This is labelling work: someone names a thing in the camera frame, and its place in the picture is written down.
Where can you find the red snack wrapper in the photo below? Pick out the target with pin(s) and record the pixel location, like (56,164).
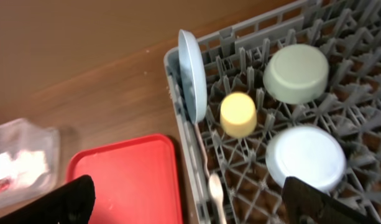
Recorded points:
(4,184)

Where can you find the yellow plastic cup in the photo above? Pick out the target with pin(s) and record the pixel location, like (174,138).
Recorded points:
(238,115)

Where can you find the white plastic spoon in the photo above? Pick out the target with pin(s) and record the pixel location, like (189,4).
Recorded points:
(214,183)

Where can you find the red serving tray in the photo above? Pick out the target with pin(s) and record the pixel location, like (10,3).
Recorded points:
(135,181)

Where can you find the light blue bowl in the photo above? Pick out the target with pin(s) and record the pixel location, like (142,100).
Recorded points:
(307,153)

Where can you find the grey dishwasher rack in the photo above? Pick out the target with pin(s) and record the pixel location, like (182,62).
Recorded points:
(349,35)

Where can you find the white napkin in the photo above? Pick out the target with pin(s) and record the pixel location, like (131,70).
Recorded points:
(24,170)

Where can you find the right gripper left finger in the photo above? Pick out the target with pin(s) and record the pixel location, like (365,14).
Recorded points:
(72,203)

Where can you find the light blue plate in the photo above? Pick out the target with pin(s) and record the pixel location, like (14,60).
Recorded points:
(193,77)

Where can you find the green plastic bowl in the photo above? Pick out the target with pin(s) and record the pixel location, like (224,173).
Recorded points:
(296,74)

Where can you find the clear plastic bin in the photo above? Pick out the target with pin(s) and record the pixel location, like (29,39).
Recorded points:
(21,134)

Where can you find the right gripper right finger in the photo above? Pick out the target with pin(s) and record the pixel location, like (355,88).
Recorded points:
(303,200)

